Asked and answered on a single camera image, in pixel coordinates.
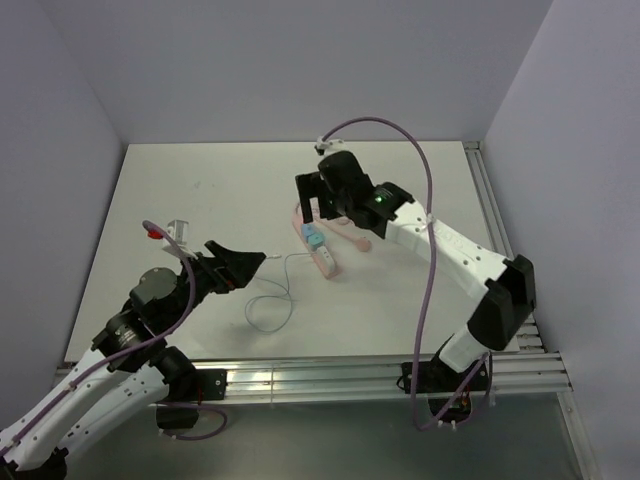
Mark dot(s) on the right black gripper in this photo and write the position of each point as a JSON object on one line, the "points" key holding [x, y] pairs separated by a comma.
{"points": [[310, 186]]}

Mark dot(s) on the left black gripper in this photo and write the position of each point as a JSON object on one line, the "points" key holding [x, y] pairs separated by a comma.
{"points": [[237, 268]]}

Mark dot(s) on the teal plug adapter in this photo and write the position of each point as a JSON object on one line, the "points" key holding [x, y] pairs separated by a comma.
{"points": [[316, 241]]}

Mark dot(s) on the blue plug adapter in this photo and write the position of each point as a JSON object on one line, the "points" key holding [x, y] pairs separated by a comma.
{"points": [[307, 230]]}

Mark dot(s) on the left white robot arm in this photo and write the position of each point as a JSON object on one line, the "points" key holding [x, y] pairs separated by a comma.
{"points": [[128, 366]]}

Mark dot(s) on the pink power strip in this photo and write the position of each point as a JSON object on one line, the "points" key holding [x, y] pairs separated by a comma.
{"points": [[323, 258]]}

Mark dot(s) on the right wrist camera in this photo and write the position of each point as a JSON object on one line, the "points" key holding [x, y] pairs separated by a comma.
{"points": [[325, 147]]}

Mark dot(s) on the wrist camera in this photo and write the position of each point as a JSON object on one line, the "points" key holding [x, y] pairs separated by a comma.
{"points": [[178, 230], [325, 147]]}

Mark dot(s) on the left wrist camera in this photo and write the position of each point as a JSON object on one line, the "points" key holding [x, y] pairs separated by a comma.
{"points": [[178, 230]]}

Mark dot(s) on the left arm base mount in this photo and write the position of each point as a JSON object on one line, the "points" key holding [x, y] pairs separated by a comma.
{"points": [[200, 385]]}

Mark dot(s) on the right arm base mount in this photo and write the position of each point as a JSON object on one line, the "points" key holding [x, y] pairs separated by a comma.
{"points": [[434, 377]]}

